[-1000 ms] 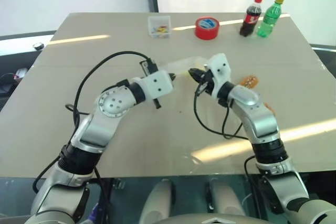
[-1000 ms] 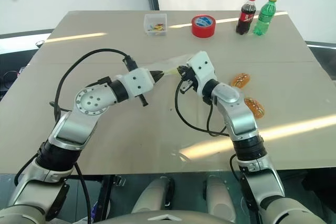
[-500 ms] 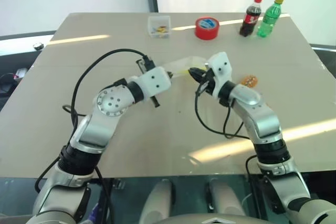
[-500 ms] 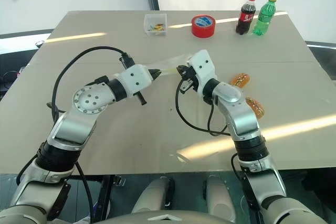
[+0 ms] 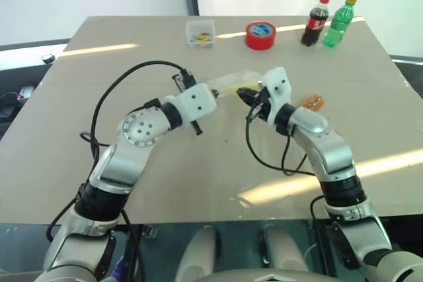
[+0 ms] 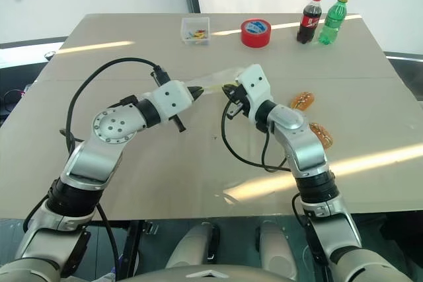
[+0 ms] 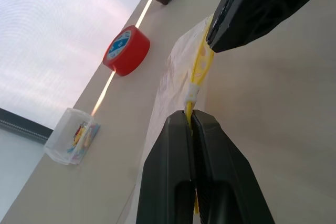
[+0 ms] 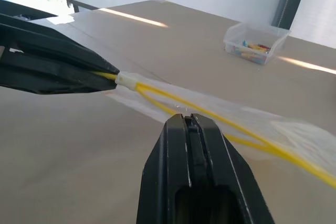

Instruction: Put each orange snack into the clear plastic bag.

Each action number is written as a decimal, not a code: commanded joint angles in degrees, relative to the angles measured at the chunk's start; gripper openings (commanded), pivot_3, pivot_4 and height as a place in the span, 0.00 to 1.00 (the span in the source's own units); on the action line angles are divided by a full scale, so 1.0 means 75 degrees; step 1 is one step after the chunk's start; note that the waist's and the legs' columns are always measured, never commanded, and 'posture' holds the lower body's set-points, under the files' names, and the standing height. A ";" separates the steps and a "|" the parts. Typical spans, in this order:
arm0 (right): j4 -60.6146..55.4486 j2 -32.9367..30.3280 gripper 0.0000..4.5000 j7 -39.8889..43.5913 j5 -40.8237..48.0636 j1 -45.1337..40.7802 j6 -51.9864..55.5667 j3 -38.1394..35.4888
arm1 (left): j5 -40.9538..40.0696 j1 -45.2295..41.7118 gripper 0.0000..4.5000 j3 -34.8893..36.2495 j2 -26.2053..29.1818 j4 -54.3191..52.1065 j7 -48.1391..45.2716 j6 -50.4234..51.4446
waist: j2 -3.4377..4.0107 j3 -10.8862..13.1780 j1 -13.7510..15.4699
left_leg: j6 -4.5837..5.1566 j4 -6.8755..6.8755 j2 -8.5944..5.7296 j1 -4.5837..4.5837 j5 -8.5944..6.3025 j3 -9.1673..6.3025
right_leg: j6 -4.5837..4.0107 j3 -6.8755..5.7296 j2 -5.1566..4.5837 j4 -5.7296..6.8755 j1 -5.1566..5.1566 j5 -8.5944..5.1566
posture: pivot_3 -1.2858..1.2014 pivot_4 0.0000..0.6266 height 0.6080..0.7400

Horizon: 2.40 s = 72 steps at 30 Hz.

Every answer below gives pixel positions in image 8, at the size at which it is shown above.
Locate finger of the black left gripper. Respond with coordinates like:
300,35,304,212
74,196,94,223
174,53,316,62
0,13,121,76
0,47,118,95

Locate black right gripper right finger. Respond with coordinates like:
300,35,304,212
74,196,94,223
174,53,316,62
189,113,277,224

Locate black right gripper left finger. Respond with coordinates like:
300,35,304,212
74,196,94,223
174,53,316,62
135,113,201,224

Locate clear zip bag yellow zipper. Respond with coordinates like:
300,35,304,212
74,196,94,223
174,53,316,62
108,71,336,192

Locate colourful small items pile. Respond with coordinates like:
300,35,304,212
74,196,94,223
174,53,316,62
228,39,272,65

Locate clear plastic storage box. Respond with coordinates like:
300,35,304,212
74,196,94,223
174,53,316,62
223,22,291,66

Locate black metal rail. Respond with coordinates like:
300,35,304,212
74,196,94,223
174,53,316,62
65,0,100,13

